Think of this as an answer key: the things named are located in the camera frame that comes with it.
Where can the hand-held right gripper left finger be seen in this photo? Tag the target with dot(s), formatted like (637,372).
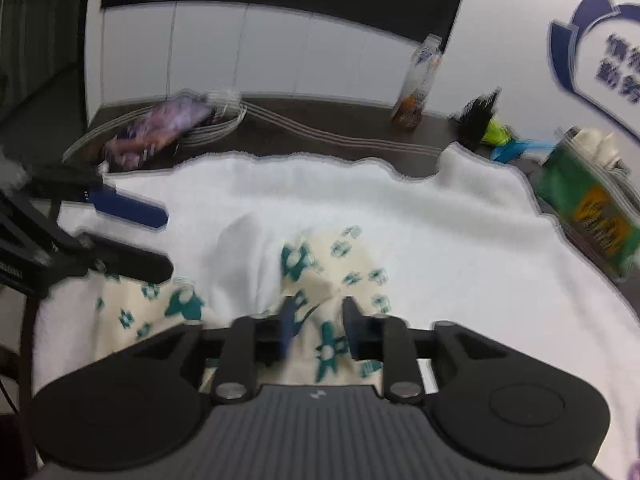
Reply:
(287,329)

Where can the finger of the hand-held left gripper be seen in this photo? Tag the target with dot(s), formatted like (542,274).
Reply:
(130,259)
(130,209)

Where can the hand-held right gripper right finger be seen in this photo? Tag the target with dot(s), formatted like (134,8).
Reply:
(351,329)

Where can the cream green-flowered garment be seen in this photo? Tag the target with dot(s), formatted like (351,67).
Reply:
(320,270)

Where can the purple snack packet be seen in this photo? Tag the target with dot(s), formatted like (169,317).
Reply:
(160,127)

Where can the white fluffy towel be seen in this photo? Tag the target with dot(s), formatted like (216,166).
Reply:
(450,240)

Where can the black radios holder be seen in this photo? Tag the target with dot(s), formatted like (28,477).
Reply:
(477,120)

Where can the yellow-green cloth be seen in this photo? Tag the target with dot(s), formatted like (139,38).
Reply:
(499,132)

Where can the drink bottle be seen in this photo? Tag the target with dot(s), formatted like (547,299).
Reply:
(417,85)

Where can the green zip bag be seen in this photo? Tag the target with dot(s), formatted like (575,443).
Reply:
(585,200)

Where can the cream cloth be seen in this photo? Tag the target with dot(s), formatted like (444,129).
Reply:
(597,147)

